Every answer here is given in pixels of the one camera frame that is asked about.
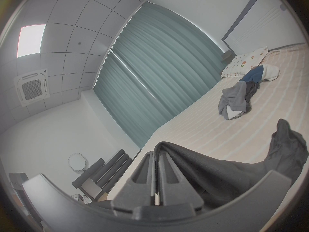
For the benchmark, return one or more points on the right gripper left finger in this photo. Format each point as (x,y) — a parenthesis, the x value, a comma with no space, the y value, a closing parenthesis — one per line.
(135,197)

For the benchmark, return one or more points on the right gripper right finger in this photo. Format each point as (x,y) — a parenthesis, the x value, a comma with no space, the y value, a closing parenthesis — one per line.
(178,197)

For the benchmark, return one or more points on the black T-shirt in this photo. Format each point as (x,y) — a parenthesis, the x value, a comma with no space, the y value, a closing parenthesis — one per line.
(217,173)

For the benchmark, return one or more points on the bed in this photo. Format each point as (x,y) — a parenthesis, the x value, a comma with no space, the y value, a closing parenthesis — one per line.
(205,129)

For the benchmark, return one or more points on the pile of clothes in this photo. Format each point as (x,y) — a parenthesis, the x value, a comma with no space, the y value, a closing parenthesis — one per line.
(234,100)

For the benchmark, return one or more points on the round white mirror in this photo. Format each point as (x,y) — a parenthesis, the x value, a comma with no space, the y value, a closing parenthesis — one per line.
(76,162)

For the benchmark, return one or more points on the blue-green curtain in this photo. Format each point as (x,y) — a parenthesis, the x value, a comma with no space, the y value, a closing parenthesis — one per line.
(169,52)
(120,100)

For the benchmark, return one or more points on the grey bedside table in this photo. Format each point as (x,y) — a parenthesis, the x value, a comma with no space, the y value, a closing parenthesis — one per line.
(228,56)

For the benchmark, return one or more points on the white printed pillow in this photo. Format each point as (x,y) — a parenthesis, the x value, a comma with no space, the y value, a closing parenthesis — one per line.
(243,61)

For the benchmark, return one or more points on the ceiling air conditioner vent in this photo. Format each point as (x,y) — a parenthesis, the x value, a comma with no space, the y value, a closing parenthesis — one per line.
(31,87)

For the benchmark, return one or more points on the ceiling light panel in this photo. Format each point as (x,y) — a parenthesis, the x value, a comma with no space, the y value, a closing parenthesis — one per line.
(31,40)

